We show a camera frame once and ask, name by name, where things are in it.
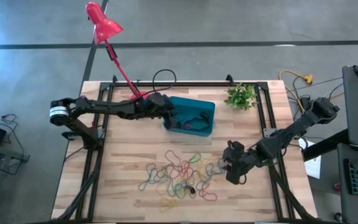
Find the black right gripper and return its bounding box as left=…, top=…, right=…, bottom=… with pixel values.
left=223, top=140, right=257, bottom=186

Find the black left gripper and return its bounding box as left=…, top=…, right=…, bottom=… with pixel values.
left=141, top=92, right=181, bottom=130

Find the teal rubber band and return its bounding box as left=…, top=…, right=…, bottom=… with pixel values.
left=138, top=162, right=158, bottom=192
left=203, top=162, right=226, bottom=191

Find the green rubber band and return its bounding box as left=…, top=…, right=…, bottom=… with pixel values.
left=188, top=152, right=203, bottom=164
left=171, top=185, right=188, bottom=199

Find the long red rubber band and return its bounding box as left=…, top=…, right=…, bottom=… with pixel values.
left=164, top=149, right=183, bottom=166

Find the dark thin rubber band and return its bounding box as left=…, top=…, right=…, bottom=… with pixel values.
left=182, top=117, right=211, bottom=131

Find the red round rubber band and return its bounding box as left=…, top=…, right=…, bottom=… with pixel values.
left=198, top=189, right=218, bottom=202

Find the red twisted rubber band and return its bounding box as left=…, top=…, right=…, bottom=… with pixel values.
left=178, top=159, right=194, bottom=180

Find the grey rubber band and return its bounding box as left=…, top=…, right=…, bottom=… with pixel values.
left=145, top=162, right=169, bottom=185

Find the yellow twisted rubber band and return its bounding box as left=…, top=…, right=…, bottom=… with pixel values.
left=158, top=197, right=180, bottom=213

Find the blue plastic bin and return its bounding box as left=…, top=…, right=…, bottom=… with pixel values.
left=162, top=95, right=216, bottom=138

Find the green plant in white pot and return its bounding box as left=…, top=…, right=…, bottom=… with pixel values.
left=223, top=82, right=259, bottom=111

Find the white paper sheet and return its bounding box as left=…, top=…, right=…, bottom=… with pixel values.
left=297, top=138, right=322, bottom=180

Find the red desk lamp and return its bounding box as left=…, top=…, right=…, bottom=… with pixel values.
left=85, top=1, right=150, bottom=101

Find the grey desk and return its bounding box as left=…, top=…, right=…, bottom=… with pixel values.
left=337, top=142, right=358, bottom=224

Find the black aluminium table frame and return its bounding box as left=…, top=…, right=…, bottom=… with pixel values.
left=51, top=74, right=319, bottom=223

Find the black floor cable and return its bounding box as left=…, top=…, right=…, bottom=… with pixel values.
left=1, top=113, right=27, bottom=156
left=286, top=76, right=344, bottom=144

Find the yellow extension cable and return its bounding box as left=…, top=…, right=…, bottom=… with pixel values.
left=278, top=70, right=314, bottom=103

